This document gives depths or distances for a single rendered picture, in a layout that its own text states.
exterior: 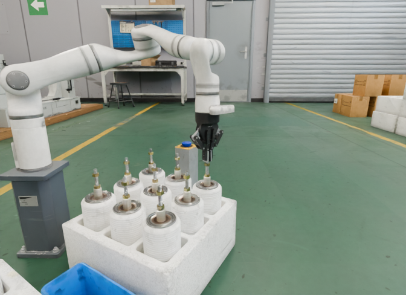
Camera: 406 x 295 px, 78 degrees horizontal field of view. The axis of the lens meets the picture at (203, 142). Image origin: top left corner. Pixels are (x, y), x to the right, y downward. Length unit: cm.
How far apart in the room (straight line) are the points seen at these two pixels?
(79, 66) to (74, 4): 561
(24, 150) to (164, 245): 54
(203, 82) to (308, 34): 541
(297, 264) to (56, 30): 632
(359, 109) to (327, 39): 234
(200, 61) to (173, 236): 46
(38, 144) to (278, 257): 87
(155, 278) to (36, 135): 57
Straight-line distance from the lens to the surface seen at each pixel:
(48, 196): 98
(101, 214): 79
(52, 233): 104
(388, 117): 342
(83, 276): 82
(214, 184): 83
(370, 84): 430
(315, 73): 608
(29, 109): 93
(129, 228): 71
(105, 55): 92
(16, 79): 91
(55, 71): 91
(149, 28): 94
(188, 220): 72
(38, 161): 96
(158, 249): 65
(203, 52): 71
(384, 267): 108
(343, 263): 103
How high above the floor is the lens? 60
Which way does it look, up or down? 15 degrees down
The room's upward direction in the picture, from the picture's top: straight up
